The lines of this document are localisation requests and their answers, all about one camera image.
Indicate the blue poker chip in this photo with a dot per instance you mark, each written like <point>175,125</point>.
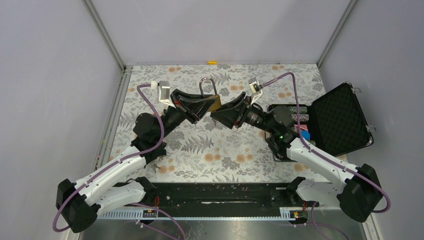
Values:
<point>306,135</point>

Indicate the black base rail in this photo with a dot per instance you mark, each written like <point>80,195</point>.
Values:
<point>224,200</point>

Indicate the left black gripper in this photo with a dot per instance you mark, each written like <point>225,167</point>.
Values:
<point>192,107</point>

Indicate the brass long-shackle padlock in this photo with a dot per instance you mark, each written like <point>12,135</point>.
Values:
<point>215,96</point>

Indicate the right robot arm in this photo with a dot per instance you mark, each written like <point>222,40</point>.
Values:
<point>355,189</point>

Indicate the black poker chip case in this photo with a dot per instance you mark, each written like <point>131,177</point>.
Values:
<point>337,124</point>

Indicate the floral table mat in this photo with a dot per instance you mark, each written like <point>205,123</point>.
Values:
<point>208,151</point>

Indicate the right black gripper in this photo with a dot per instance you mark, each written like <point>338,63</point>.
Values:
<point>231,114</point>

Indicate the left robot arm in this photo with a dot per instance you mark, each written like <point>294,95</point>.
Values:
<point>81,202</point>

